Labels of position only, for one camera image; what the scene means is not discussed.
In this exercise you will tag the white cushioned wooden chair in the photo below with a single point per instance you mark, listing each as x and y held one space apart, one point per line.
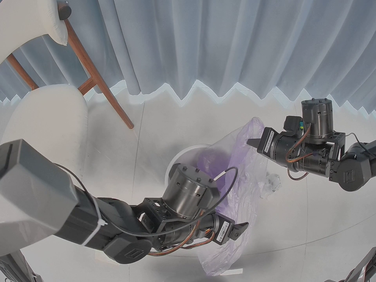
44 119

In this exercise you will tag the white trash bin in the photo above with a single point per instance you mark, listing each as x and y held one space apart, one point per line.
176 155

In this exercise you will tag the pale blue curtain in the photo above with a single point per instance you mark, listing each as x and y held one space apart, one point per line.
205 25

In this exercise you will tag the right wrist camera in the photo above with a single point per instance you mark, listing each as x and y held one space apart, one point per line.
292 125

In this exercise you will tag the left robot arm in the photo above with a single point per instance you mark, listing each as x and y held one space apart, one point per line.
35 186

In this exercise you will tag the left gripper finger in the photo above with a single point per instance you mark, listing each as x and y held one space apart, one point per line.
238 230

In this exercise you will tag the purple plastic bag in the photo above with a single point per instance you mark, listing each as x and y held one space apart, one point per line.
246 192

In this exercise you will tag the clear plastic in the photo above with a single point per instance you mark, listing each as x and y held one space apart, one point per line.
270 184

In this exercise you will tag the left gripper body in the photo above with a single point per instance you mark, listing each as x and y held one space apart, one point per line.
223 229

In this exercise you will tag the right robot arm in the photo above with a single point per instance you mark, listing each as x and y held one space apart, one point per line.
352 169

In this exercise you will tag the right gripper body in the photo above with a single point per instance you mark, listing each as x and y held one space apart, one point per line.
286 150

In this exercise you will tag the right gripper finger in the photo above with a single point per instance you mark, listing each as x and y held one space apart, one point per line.
256 143

